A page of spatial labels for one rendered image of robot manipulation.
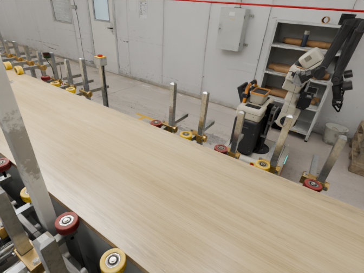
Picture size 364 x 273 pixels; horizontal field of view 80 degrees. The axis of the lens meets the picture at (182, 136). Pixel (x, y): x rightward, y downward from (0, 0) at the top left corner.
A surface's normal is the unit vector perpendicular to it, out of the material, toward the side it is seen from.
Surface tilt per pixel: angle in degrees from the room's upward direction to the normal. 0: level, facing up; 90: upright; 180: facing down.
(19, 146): 90
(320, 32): 90
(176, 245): 0
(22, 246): 90
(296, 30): 90
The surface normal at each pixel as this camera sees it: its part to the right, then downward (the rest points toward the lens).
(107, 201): 0.07, -0.86
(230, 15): -0.55, 0.40
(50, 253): 0.83, 0.33
